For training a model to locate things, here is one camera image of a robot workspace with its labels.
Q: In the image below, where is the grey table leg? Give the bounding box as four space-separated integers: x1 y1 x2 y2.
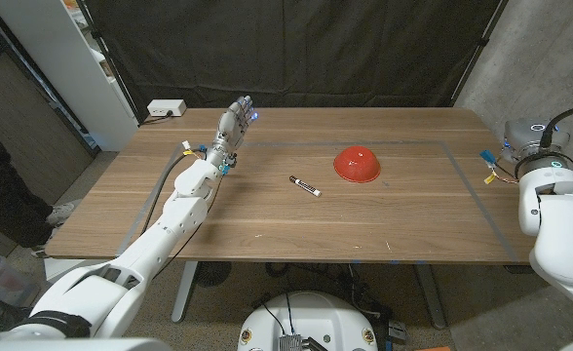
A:
171 261 200 324
415 262 447 331

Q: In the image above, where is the black round floor fan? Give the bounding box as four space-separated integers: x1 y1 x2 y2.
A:
194 261 233 288

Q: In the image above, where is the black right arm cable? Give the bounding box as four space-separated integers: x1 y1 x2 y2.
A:
539 100 573 147

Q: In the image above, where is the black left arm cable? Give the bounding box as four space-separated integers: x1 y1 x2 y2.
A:
139 148 205 235

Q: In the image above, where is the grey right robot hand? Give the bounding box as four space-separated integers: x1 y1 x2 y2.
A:
503 118 571 165

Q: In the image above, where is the clear plastic storage bin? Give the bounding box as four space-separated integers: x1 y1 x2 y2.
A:
0 255 42 308

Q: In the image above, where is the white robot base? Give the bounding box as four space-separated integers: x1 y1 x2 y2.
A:
237 291 379 351

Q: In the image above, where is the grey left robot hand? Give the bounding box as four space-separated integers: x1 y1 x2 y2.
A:
206 95 258 170

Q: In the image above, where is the black power strip cable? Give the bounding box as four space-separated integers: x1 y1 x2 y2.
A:
139 112 173 127

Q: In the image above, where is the white power strip box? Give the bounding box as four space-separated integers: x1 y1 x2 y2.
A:
146 98 188 118

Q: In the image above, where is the red plastic bowl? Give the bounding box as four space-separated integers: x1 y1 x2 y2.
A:
333 145 382 184

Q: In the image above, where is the brown and white marker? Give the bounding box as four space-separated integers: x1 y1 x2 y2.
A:
288 175 323 198

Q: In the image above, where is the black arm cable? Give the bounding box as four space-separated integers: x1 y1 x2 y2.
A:
539 100 573 147
139 148 205 235

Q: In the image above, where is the black backdrop curtain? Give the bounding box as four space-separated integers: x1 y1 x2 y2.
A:
82 0 507 109

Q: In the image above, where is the black backdrop stand pole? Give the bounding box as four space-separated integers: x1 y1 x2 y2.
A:
76 0 144 123
449 0 510 106

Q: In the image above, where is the white cabinet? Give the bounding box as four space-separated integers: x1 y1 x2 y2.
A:
0 0 139 152

